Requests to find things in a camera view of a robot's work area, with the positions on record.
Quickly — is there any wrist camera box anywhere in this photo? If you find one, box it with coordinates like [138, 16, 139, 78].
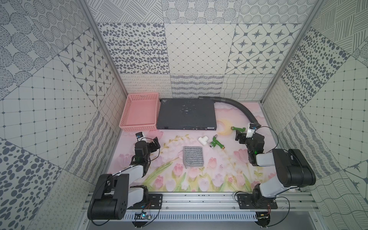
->
[246, 123, 257, 138]
[136, 132, 144, 141]

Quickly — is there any pink floral table mat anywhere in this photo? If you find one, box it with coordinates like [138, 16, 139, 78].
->
[101, 102, 286, 193]

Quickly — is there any white plastic tee fitting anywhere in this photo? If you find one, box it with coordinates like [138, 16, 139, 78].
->
[198, 136, 209, 146]

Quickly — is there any black corrugated hose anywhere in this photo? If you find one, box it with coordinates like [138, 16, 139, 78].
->
[200, 96, 262, 130]

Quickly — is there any green valve near hose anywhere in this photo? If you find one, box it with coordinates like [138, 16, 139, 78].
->
[231, 126, 246, 133]

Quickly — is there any dark grey flat electronics box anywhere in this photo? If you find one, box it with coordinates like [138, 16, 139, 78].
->
[156, 98, 217, 130]

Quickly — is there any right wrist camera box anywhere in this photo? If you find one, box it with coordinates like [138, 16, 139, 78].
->
[246, 123, 257, 138]

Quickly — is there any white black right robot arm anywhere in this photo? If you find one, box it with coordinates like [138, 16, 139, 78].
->
[234, 130, 316, 209]

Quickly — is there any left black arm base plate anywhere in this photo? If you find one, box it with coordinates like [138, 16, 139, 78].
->
[132, 193, 163, 210]

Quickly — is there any aluminium front rail frame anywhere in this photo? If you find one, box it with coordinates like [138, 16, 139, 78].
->
[81, 192, 320, 213]

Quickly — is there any grey striped square dishcloth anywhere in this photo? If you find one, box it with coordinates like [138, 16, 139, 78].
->
[183, 146, 204, 168]

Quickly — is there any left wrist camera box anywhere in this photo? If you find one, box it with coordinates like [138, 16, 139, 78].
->
[136, 132, 144, 141]

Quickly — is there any green valve near tee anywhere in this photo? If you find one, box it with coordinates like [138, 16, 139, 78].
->
[210, 135, 225, 150]

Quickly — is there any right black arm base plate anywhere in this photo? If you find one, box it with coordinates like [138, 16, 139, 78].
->
[236, 193, 278, 209]

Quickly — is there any right small circuit board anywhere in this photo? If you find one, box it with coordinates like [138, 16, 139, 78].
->
[256, 212, 270, 227]

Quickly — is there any pink perforated plastic basket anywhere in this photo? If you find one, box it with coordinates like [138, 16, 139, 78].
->
[119, 93, 160, 132]

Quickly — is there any left small circuit board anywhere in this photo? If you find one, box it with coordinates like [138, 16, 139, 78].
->
[134, 212, 151, 220]

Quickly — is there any small circuit board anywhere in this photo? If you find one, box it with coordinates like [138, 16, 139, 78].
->
[256, 212, 270, 227]
[134, 212, 151, 220]

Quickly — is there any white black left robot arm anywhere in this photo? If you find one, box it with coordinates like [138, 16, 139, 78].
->
[87, 133, 161, 222]

